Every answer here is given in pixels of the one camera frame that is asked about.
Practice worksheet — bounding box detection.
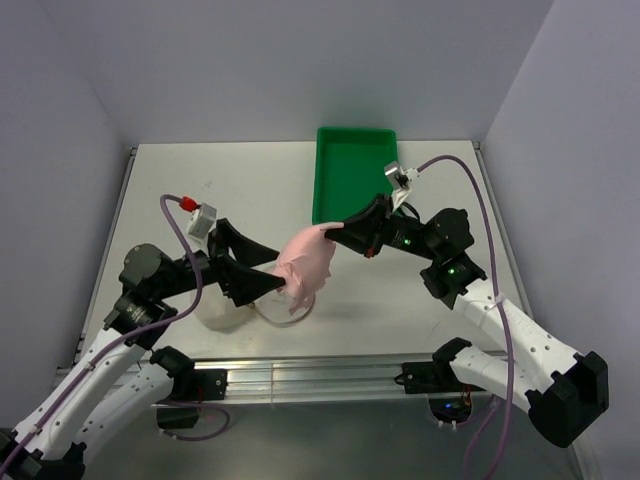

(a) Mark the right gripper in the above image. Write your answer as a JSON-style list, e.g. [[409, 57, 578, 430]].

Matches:
[[323, 192, 441, 261]]

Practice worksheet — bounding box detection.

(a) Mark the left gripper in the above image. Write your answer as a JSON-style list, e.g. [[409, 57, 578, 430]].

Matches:
[[156, 218, 285, 304]]

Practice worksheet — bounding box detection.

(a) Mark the white mesh laundry bag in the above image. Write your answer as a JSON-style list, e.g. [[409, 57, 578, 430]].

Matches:
[[194, 285, 315, 333]]

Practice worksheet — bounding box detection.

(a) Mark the pink bra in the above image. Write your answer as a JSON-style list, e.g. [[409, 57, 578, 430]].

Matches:
[[272, 222, 344, 315]]

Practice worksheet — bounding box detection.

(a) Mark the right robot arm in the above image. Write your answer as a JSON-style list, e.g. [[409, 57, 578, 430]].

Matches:
[[325, 194, 609, 448]]

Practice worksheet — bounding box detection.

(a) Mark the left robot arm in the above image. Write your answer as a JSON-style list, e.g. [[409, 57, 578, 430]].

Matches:
[[1, 219, 284, 479]]

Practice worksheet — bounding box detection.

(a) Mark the green plastic tray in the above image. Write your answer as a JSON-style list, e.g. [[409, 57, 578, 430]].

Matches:
[[312, 127, 398, 224]]

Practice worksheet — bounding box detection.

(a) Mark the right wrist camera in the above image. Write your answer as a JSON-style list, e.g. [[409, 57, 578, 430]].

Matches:
[[384, 162, 419, 212]]

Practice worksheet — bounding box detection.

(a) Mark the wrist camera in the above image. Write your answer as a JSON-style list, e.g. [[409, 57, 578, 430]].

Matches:
[[186, 203, 217, 241], [384, 162, 419, 212]]

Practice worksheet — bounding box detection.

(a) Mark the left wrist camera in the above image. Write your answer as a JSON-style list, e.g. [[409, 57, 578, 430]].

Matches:
[[186, 203, 217, 241]]

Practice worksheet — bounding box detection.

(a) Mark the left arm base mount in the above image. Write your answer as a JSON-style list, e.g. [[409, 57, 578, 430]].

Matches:
[[156, 369, 228, 437]]

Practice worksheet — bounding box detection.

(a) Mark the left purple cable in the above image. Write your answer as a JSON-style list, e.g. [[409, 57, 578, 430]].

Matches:
[[0, 193, 204, 480]]

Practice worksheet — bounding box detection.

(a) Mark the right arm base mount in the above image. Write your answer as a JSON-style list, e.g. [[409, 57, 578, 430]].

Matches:
[[394, 361, 448, 395]]

